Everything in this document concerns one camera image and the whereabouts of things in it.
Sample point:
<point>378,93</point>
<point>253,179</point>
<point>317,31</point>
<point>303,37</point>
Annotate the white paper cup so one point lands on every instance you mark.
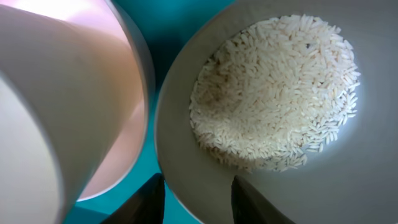
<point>62,109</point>

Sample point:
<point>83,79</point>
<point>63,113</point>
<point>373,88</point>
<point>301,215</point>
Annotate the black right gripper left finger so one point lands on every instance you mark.
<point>145,206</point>

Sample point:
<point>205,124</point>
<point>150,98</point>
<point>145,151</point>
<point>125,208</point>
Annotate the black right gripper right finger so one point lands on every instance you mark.
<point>249,206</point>

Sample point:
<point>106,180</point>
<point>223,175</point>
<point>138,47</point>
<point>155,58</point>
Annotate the white rice grains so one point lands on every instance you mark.
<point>276,91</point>

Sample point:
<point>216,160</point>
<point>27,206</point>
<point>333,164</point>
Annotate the grey bowl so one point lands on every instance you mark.
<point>354,179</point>

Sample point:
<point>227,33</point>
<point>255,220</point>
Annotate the teal plastic tray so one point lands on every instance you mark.
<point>166,25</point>

